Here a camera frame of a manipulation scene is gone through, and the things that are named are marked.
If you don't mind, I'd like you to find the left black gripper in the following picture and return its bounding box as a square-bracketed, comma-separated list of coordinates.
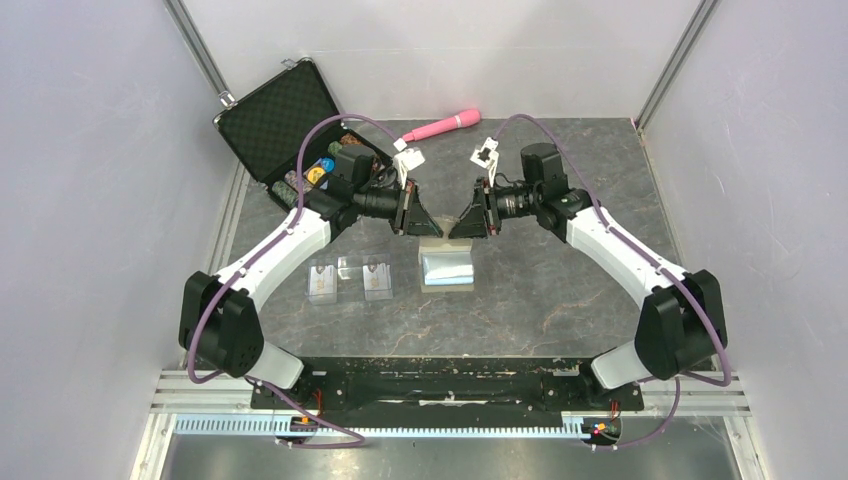
[354, 178, 442, 239]

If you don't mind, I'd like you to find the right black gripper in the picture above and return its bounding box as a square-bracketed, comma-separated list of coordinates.
[449, 176, 542, 239]

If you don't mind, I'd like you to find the beige leather card holder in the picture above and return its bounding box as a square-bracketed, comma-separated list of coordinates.
[418, 216, 474, 293]

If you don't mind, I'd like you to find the credit card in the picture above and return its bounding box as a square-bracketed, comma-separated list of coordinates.
[308, 264, 337, 297]
[362, 262, 391, 298]

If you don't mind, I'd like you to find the clear acrylic card stand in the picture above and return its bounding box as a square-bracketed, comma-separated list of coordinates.
[306, 254, 394, 305]

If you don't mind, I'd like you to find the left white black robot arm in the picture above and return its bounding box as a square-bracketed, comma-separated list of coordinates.
[179, 206, 331, 408]

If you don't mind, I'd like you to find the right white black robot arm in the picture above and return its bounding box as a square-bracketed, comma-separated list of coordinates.
[449, 138, 732, 408]

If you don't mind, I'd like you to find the pink wand massager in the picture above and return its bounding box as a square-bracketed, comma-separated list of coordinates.
[402, 109, 482, 143]

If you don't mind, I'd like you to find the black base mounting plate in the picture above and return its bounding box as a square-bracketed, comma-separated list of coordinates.
[288, 356, 644, 429]

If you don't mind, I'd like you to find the black poker chip case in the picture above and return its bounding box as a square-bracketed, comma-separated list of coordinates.
[214, 59, 404, 219]

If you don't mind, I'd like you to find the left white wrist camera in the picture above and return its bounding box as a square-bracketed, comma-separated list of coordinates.
[392, 138, 425, 190]

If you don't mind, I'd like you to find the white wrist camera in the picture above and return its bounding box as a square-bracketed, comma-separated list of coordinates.
[469, 137, 499, 186]
[392, 138, 425, 190]

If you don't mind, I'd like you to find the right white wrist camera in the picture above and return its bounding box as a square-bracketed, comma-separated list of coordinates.
[469, 137, 499, 186]

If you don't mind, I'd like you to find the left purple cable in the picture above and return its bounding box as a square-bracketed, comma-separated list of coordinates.
[185, 113, 407, 449]

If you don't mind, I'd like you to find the white slotted cable duct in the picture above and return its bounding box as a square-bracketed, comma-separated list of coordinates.
[174, 413, 590, 440]

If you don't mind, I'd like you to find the aluminium frame rail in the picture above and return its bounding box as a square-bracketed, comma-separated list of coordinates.
[150, 370, 752, 418]

